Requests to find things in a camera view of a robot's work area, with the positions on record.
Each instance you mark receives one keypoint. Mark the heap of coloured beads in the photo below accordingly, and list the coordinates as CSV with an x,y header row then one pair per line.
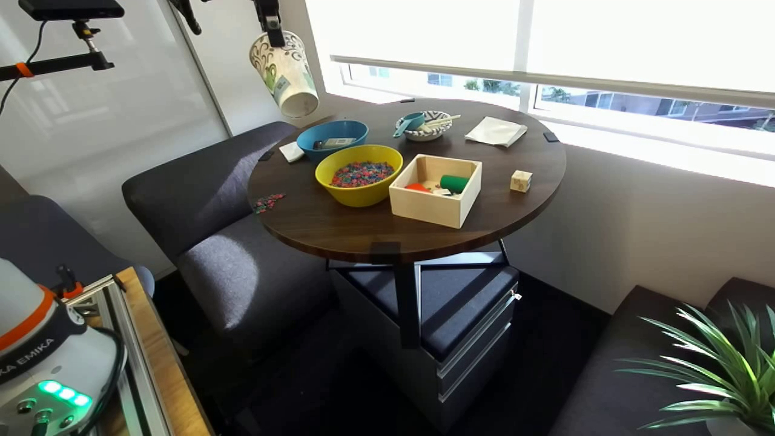
x,y
362,174

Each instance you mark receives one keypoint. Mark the teal scoop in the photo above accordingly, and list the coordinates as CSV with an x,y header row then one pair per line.
x,y
410,122

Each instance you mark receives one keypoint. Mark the wooden cube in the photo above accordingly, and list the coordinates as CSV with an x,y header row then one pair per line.
x,y
521,181

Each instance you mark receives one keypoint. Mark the dark grey bench seat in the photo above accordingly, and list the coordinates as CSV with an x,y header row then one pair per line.
x,y
617,375

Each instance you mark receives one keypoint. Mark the grey flat device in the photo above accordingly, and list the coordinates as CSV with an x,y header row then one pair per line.
x,y
336,143

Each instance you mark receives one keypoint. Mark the white folded napkin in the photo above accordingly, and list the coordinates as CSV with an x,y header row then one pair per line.
x,y
495,131

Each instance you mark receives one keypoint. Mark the blue bowl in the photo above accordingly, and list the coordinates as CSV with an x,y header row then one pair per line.
x,y
339,130

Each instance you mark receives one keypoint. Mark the small white pad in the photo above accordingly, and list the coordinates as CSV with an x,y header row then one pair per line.
x,y
291,151

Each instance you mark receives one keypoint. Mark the scattered coloured beads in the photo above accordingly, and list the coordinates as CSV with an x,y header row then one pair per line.
x,y
268,202

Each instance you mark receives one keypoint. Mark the black table clip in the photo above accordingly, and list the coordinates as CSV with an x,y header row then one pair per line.
x,y
266,155
550,137

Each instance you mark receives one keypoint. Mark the green cylinder block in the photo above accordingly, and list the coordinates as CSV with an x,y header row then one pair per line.
x,y
454,183

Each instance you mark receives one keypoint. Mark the yellow bowl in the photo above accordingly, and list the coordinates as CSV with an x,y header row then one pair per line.
x,y
357,194

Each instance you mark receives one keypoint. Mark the dark grey chair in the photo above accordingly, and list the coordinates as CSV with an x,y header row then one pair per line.
x,y
48,236

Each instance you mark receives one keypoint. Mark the green potted plant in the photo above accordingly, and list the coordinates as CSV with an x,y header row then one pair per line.
x,y
732,369

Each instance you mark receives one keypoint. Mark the camera on mount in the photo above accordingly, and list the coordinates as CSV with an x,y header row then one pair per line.
x,y
69,8

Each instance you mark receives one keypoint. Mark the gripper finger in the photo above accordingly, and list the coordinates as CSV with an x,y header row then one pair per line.
x,y
273,27

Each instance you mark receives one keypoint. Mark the orange block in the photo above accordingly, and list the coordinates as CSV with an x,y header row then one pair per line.
x,y
416,188

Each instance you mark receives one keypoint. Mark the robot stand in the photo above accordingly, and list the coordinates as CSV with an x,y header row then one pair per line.
x,y
158,363

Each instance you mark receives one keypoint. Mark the patterned paper cup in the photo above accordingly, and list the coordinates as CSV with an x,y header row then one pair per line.
x,y
289,75

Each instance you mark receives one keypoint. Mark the wooden stick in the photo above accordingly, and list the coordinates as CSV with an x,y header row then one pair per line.
x,y
442,120

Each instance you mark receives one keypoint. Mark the filing cabinet with cushion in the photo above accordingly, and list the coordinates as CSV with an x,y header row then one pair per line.
x,y
460,315

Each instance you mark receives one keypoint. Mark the wooden box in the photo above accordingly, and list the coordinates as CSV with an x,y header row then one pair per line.
x,y
433,209

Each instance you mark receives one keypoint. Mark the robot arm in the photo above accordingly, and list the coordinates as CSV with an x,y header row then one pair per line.
x,y
42,369

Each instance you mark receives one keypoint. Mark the black and white patterned bowl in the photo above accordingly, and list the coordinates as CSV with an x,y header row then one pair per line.
x,y
431,132

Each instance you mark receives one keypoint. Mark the window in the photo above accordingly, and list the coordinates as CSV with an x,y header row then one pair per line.
x,y
545,42

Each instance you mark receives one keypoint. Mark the dark grey armchair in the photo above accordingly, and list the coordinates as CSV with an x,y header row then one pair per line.
x,y
200,200

